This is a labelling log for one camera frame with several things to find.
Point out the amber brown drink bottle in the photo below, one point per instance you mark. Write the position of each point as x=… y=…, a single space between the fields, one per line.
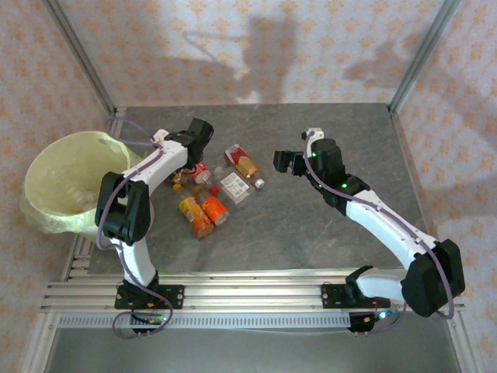
x=179 y=178

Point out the red gold tea bottle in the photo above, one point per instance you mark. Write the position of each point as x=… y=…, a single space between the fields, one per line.
x=242 y=161

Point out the clear bottle white label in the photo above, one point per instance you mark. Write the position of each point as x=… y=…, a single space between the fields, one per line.
x=233 y=185

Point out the yellow orange juice bottle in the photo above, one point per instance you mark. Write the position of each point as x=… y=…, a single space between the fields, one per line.
x=196 y=215

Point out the orange label soda bottle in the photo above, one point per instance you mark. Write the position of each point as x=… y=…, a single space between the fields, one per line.
x=215 y=210

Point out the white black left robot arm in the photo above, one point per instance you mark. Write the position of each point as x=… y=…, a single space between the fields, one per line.
x=155 y=163

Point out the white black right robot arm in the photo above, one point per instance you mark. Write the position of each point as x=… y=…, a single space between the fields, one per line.
x=380 y=221

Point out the cream plastic waste bin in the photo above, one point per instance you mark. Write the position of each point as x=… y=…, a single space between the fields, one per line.
x=58 y=178

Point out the pale yellow bin liner bag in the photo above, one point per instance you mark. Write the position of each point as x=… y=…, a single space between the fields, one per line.
x=39 y=221

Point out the small red label cola bottle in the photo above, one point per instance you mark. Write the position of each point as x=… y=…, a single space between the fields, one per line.
x=202 y=171

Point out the small controller board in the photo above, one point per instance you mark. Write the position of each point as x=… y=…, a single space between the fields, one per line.
x=153 y=320
x=378 y=315

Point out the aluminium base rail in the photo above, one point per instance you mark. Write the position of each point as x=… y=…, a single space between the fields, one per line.
x=252 y=295

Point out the aluminium frame post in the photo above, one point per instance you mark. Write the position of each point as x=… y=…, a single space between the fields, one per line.
x=77 y=50
x=425 y=50

